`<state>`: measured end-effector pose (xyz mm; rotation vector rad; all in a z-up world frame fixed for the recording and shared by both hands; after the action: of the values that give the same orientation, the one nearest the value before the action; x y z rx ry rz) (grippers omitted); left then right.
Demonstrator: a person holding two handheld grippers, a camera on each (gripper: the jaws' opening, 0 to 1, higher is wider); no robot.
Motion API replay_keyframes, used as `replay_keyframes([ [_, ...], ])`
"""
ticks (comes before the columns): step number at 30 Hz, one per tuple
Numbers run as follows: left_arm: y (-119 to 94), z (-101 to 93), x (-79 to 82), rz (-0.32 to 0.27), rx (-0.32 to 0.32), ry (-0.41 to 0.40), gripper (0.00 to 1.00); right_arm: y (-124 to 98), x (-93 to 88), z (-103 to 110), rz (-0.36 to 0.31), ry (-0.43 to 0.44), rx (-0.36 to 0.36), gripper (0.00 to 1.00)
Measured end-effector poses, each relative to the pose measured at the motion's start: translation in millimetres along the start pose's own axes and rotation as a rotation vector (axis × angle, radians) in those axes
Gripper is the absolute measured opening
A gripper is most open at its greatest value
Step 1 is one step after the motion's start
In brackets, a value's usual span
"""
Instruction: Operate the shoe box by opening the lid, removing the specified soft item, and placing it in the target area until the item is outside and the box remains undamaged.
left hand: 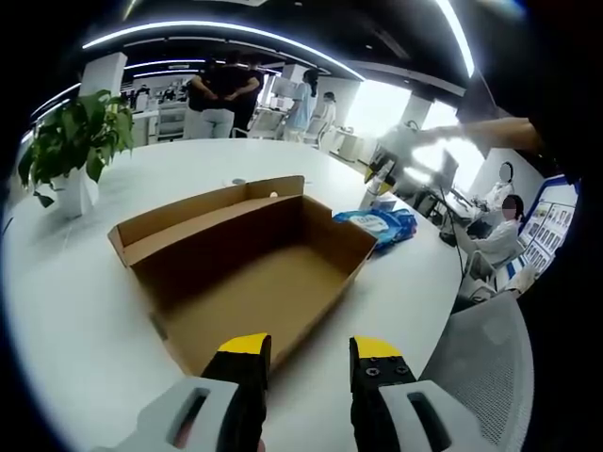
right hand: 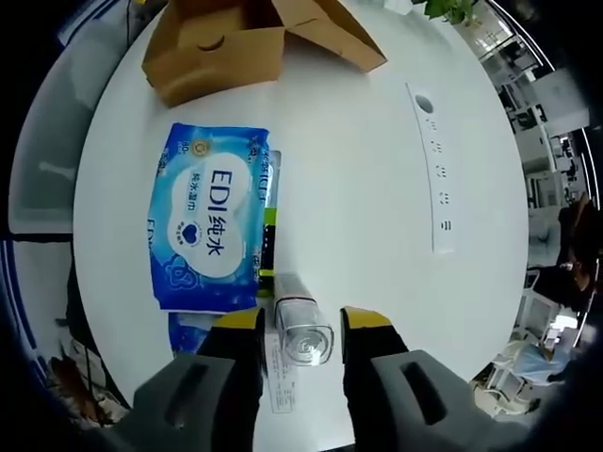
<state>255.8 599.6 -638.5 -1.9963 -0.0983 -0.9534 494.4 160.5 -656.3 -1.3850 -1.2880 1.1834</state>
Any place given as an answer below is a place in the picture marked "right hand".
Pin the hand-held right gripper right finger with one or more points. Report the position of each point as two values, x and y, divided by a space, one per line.
377 376

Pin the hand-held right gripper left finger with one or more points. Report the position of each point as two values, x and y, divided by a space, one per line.
231 376

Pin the blue plastic tissue pack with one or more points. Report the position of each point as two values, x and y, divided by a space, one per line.
188 334

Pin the clear white spray bottle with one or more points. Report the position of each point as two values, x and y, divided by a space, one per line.
301 325

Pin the blue wet wipes soft pack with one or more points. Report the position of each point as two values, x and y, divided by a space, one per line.
207 212

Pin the brown cardboard shoe box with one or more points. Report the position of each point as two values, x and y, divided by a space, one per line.
212 61

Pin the white inset table power strip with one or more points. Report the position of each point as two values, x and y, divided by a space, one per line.
438 198

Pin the grey office chair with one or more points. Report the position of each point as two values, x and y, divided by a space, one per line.
56 132

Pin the green potted plant white pot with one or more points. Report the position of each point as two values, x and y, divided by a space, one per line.
447 9

